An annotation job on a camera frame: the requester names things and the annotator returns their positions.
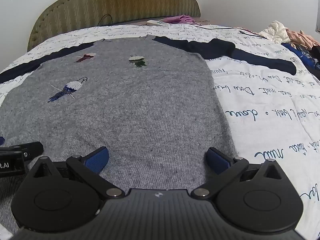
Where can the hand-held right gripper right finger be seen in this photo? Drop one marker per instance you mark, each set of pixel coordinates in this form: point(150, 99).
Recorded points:
point(218, 162)

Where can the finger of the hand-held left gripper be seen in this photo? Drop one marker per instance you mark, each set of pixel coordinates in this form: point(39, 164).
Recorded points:
point(31, 148)

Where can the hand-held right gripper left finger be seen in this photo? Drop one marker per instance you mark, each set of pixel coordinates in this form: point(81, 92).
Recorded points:
point(96, 159)

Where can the grey sweater with navy sleeves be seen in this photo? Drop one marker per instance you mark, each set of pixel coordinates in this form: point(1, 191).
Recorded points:
point(130, 110)

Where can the white quilt with blue script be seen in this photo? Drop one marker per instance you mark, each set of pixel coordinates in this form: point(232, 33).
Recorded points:
point(270, 110)

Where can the blue garment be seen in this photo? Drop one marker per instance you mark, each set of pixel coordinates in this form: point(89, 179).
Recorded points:
point(301, 56)

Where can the white crumpled garment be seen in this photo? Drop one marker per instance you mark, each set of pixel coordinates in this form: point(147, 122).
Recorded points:
point(275, 32)

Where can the dark garment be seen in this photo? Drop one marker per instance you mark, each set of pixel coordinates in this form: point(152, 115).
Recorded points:
point(315, 55)

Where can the purple cloth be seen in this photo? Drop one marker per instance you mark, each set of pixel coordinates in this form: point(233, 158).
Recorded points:
point(180, 19)

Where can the pink crumpled garment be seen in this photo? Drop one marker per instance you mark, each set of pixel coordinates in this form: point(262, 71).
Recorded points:
point(300, 38)

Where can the white power strip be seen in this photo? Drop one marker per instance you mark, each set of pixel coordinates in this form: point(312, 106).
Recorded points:
point(158, 23)

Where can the olive padded headboard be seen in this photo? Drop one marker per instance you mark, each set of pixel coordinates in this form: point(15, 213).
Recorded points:
point(110, 3)

